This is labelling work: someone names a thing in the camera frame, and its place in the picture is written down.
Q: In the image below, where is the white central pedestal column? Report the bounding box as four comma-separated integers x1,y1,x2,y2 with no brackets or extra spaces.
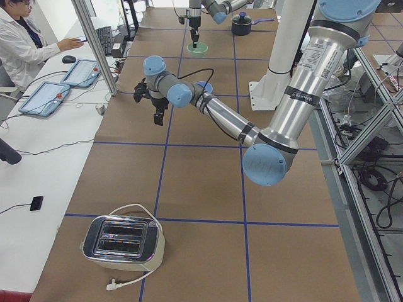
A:
249,0,317,111

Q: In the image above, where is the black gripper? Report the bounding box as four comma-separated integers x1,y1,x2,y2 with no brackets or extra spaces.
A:
188,16,201,48
151,98,169,126

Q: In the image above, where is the far teach pendant tablet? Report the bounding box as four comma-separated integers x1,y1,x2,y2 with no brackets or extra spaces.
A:
60,59,101,88

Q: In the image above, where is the white toaster power cord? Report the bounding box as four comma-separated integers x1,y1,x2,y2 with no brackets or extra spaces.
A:
106,203,158,291

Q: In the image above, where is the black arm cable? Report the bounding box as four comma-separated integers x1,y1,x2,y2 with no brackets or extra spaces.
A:
176,68,246,142
172,0,190,19

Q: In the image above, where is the person in white coat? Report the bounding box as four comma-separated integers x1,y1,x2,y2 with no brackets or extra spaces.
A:
1,1,84,92

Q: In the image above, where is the aluminium frame post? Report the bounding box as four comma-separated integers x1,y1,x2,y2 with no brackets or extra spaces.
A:
71,0,118,97

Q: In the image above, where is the black keyboard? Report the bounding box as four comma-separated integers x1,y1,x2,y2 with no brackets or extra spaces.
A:
96,26,112,55

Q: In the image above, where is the green bowl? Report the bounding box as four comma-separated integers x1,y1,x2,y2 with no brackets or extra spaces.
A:
186,42,209,58

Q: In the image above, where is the black water bottle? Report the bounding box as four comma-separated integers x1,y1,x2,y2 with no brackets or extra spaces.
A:
0,139,22,165

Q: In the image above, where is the cream white toaster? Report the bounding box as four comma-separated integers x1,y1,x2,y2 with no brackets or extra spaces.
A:
81,215,165,272

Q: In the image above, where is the teach pendant tablet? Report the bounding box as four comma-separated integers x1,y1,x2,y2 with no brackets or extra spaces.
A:
18,81,71,117
60,59,101,88

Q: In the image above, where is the near teach pendant tablet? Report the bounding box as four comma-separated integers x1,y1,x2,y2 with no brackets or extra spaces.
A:
18,81,71,117

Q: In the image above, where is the small black puck device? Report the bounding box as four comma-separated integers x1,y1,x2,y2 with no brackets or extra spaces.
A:
30,196,43,211

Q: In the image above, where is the dark blue saucepan with lid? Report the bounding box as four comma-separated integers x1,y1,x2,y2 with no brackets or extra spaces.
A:
231,12,275,36

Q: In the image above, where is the blue bowl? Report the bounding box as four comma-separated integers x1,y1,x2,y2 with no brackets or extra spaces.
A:
195,81,213,94

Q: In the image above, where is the black computer mouse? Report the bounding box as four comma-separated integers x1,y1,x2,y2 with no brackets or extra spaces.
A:
62,55,77,64

